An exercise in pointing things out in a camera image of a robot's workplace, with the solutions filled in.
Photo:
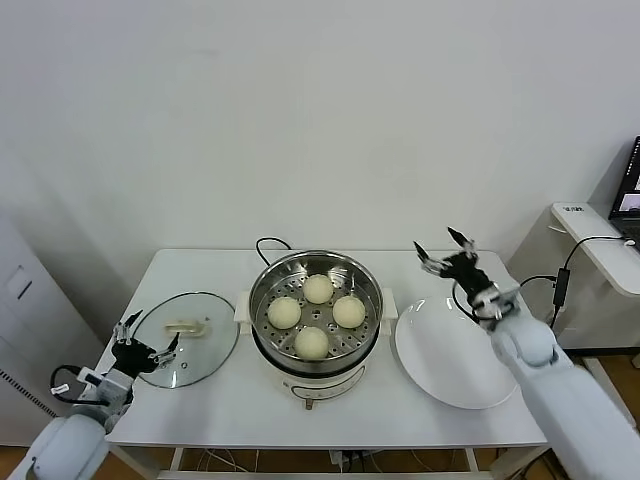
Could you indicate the perforated steel steamer basket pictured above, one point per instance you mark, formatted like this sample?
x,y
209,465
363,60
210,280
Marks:
x,y
360,280

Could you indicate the white side desk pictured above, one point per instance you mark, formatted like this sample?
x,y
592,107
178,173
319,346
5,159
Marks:
x,y
590,225

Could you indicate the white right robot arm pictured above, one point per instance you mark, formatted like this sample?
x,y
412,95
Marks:
x,y
550,390

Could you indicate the large white plate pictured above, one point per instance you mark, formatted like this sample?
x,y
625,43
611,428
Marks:
x,y
440,360

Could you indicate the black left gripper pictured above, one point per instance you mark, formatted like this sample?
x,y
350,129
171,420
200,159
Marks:
x,y
132,356

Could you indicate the black laptop power adapter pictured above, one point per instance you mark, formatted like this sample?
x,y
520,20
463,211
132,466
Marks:
x,y
561,287

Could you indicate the small black white label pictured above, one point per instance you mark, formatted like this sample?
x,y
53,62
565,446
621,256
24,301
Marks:
x,y
573,209

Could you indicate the white table frame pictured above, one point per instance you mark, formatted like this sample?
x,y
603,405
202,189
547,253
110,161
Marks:
x,y
176,460

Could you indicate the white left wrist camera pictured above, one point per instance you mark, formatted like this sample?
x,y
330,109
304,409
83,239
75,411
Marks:
x,y
112,387

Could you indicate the white metal cabinet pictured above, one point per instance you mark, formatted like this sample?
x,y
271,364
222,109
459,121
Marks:
x,y
30,310

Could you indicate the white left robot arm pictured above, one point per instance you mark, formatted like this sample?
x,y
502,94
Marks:
x,y
70,440

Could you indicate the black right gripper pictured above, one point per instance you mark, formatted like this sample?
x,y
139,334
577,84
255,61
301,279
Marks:
x,y
467,272

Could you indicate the white steamed baozi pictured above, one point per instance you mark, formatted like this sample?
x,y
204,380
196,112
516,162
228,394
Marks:
x,y
350,311
311,343
318,288
284,313

